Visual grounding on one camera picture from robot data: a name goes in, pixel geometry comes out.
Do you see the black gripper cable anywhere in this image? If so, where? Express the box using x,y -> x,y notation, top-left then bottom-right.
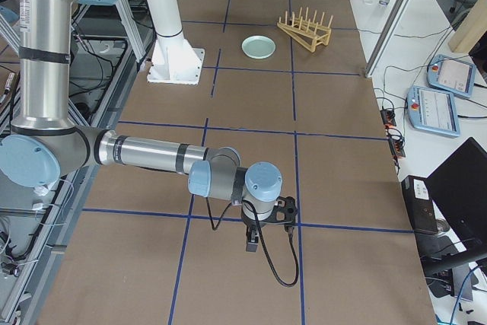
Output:
205,195 -> 301,287

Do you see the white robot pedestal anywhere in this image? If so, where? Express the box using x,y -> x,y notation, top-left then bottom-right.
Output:
147,0 -> 205,85

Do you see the black laptop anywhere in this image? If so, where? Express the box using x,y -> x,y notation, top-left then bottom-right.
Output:
423,137 -> 486,276

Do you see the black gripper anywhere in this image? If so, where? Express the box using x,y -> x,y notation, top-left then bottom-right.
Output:
241,212 -> 263,253

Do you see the blue teach pendant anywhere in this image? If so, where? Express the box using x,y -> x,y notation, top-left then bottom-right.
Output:
427,54 -> 476,98
406,86 -> 460,138

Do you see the aluminium frame post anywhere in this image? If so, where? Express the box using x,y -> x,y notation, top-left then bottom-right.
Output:
364,0 -> 410,78

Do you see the wooden plate rack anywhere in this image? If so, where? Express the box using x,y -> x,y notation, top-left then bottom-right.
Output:
276,7 -> 334,53

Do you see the near blue teach pendant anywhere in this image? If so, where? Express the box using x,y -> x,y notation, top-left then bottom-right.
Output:
406,86 -> 460,138

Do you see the light green plate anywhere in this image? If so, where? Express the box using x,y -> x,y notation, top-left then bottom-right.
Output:
241,35 -> 276,59

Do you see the black computer box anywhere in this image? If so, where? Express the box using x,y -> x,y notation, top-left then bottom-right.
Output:
401,175 -> 450,236

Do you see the black orange connector strip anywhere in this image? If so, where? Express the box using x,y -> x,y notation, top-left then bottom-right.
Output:
380,107 -> 406,158

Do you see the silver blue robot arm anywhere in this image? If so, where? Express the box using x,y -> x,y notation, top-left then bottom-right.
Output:
1,0 -> 282,251

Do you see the far blue teach pendant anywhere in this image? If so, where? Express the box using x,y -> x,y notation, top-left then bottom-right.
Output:
427,54 -> 476,98

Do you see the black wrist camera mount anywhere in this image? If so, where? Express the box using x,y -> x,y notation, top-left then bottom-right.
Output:
264,196 -> 298,230

